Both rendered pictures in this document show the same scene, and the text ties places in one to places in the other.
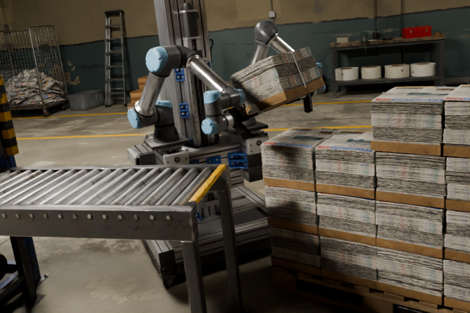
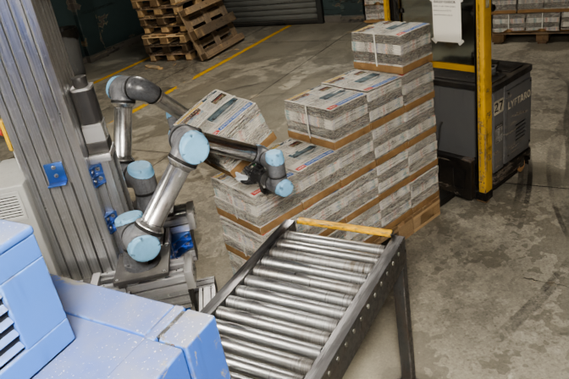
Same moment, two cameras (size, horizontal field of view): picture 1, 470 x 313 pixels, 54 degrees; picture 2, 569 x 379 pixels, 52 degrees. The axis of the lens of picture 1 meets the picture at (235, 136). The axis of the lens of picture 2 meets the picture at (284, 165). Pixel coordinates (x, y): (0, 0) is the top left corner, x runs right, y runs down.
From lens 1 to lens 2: 2.65 m
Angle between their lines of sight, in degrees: 68
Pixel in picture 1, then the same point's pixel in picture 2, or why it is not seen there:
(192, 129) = not seen: hidden behind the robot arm
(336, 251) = not seen: hidden behind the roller
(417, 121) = (356, 113)
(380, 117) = (336, 121)
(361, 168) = (328, 169)
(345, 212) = (326, 211)
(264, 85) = (251, 134)
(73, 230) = (360, 337)
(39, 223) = (342, 359)
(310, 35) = not seen: outside the picture
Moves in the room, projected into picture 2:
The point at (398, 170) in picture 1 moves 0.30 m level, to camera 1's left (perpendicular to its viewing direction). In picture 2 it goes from (350, 156) to (342, 182)
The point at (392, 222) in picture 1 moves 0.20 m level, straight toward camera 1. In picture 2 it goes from (354, 197) to (387, 202)
